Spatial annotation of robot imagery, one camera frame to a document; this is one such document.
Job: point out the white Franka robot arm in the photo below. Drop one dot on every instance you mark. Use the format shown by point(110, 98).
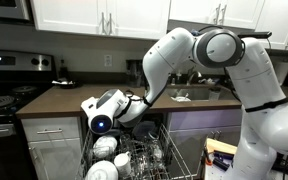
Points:
point(170, 53)

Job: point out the grey robot base table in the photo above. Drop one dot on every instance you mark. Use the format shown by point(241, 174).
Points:
point(212, 174)

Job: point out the black coffee maker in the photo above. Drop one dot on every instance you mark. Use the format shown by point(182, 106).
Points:
point(134, 71)

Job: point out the black dishwasher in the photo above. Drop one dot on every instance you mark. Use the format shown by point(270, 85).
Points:
point(159, 119)

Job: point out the round white plate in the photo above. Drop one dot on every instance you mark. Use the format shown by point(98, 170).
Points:
point(180, 99)

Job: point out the dark grey bowl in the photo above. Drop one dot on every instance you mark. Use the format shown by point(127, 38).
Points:
point(145, 130)

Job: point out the metal kitchen faucet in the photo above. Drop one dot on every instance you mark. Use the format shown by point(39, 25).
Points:
point(190, 78)

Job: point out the stainless steel sink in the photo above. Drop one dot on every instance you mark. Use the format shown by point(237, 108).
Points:
point(200, 93)

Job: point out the grey sink base cabinet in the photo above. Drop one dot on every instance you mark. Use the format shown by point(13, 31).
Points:
point(204, 121)

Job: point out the white ceramic bowl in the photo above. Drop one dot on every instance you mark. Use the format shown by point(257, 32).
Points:
point(104, 145)
point(100, 171)

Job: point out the white upper cabinet door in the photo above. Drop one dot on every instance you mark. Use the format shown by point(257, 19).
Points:
point(190, 8)
point(284, 13)
point(67, 15)
point(137, 16)
point(244, 11)

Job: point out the white ceramic mug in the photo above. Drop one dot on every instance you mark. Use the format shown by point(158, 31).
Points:
point(122, 163)

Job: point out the dark glass bottle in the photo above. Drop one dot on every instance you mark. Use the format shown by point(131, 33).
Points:
point(63, 71)

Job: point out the wooden board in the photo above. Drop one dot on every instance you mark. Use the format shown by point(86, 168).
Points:
point(219, 145)

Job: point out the white drawer front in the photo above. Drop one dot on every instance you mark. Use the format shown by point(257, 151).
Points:
point(50, 123)

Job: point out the black tool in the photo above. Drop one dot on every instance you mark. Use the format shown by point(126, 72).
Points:
point(221, 164)

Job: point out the white base cabinet door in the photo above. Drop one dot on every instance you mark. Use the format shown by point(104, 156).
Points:
point(57, 160)

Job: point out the black stove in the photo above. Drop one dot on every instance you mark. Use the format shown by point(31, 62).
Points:
point(4, 60)

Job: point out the stainless steel microwave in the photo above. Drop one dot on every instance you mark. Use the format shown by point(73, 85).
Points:
point(4, 10)

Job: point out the white wall outlet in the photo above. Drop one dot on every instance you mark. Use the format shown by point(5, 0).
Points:
point(108, 60)

